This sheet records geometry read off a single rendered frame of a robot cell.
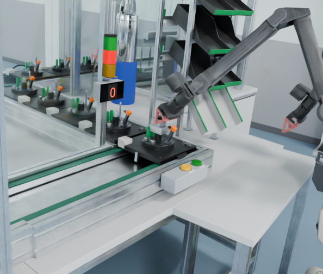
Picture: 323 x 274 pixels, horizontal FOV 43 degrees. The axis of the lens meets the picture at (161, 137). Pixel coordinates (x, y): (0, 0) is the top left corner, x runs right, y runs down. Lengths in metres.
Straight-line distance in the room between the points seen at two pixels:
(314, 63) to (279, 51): 3.49
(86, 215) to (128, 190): 0.18
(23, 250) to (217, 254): 1.77
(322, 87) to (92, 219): 0.91
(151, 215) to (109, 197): 0.19
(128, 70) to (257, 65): 2.80
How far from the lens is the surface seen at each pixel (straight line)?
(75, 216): 1.27
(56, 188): 1.48
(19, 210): 1.37
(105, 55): 1.57
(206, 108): 1.95
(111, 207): 1.37
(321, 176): 1.76
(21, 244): 1.21
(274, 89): 5.13
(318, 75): 1.58
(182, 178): 1.51
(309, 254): 3.03
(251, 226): 1.48
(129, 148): 1.69
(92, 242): 1.30
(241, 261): 1.49
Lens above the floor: 1.61
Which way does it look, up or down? 21 degrees down
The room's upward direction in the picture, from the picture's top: 6 degrees clockwise
